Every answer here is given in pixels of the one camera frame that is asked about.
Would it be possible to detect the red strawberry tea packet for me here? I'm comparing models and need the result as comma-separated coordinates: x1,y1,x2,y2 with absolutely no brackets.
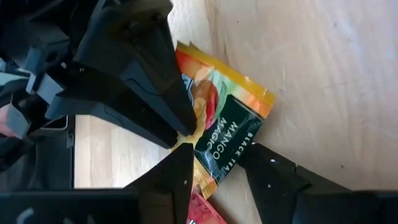
186,190,228,224

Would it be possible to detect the yellow mango tea packet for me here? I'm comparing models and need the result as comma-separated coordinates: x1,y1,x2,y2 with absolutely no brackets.
170,41,277,200

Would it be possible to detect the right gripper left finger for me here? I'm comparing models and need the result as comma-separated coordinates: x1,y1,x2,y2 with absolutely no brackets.
124,143,195,224

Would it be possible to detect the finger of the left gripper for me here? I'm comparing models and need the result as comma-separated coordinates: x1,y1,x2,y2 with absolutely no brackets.
46,67,178,149
73,0,198,136

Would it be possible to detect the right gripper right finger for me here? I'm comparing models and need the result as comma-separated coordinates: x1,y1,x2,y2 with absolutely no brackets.
238,142,352,224

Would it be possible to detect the black metal table frame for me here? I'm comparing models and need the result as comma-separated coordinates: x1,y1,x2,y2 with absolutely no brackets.
0,114,75,191

